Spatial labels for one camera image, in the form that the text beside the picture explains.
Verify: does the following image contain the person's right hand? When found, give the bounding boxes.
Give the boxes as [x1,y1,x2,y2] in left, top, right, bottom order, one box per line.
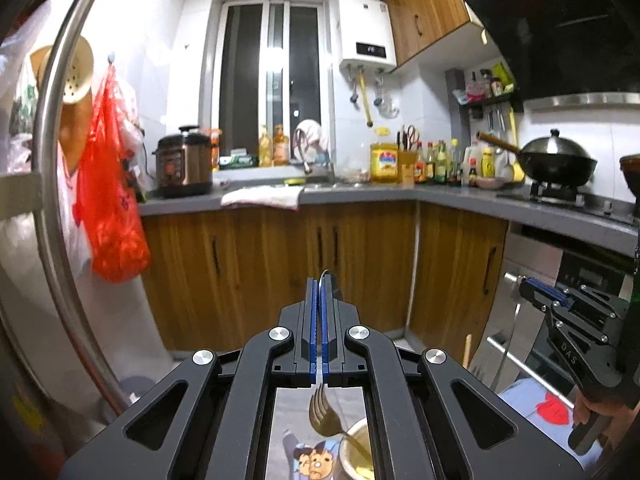
[573,394,640,442]

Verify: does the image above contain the row of condiment bottles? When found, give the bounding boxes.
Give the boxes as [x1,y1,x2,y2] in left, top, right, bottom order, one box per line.
[415,138,497,187]

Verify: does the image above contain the cream floral ceramic utensil holder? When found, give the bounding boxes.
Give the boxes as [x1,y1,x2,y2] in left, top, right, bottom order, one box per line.
[339,417,377,480]

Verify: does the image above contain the yellow oil bottle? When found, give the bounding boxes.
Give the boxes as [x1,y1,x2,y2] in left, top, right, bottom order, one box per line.
[258,124,273,167]

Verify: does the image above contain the grey shelf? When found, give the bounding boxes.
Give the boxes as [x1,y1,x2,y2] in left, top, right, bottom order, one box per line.
[0,172,44,221]

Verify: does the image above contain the black wok with wooden handle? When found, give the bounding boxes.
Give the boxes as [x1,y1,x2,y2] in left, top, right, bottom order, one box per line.
[475,128,599,187]

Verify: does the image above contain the gold fork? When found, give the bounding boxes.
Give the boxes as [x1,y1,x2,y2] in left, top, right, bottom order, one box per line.
[309,384,373,466]

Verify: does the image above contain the stainless steel built-in oven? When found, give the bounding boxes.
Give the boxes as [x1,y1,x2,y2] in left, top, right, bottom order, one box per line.
[487,220,640,397]

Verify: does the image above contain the yellow gas hose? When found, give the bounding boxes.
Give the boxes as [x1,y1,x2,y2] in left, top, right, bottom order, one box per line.
[359,72,375,129]

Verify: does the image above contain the window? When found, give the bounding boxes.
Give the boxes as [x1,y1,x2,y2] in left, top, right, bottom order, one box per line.
[216,0,332,162]

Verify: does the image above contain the green box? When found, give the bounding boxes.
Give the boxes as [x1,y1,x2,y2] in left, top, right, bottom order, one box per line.
[219,152,256,169]

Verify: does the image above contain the yellow plastic colander scoop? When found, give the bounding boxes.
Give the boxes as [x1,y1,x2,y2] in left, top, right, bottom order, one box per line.
[29,35,96,107]

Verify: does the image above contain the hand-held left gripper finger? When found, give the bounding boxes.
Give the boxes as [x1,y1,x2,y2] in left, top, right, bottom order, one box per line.
[60,280,321,480]
[321,277,587,480]

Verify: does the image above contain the wooden upper cabinet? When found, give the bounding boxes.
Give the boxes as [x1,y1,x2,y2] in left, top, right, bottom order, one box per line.
[379,0,502,69]

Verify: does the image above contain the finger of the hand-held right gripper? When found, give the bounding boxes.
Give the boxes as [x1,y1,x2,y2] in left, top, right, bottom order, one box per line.
[520,276,629,319]
[519,284,615,345]

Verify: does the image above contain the gas stove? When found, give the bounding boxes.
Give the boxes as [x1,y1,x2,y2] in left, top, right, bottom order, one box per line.
[499,182,640,222]

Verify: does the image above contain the knife block with scissors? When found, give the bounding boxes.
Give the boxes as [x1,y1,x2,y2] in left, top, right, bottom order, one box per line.
[396,124,421,184]

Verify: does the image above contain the grey kitchen countertop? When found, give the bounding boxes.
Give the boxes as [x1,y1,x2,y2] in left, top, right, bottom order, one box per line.
[137,182,640,257]

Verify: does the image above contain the white water heater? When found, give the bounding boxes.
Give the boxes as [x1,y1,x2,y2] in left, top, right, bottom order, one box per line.
[337,0,398,74]

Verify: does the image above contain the faucet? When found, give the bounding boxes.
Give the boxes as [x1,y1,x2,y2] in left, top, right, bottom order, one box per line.
[293,127,337,184]

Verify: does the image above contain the red plastic bag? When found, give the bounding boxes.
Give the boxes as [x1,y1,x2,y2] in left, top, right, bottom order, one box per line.
[74,64,152,284]

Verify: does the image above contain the amber oil bottle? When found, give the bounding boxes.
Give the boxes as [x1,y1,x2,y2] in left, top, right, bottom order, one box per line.
[272,124,290,166]

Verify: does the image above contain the white towel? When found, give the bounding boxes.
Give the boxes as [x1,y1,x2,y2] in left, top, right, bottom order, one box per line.
[220,185,305,211]

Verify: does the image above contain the wooden lower cabinets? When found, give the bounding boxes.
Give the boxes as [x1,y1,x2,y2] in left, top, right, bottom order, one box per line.
[139,200,512,357]

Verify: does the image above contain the black spice shelf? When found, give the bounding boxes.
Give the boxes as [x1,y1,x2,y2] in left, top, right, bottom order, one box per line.
[452,62,524,119]

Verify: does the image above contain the electric pressure cooker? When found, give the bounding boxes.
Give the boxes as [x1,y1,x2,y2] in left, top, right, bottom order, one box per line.
[151,124,215,199]

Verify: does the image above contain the large yellow oil jug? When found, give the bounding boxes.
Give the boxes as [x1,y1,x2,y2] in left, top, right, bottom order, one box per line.
[369,141,401,184]

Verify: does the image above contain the range hood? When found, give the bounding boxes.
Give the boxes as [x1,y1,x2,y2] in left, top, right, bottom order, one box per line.
[459,0,640,112]

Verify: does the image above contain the blue cartoon printed cloth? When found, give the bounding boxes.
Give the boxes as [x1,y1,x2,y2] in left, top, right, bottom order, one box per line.
[267,377,608,480]

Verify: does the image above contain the chrome pole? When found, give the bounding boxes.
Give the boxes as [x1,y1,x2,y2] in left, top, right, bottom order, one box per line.
[35,0,129,414]

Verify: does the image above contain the dark bowl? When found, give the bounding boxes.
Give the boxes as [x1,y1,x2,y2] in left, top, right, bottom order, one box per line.
[619,153,640,197]

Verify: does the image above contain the pale cloth on faucet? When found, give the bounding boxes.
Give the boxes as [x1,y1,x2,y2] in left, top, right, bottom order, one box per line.
[294,119,329,154]

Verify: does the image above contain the white plastic bag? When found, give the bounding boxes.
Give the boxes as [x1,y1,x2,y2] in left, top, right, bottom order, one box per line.
[50,160,97,272]

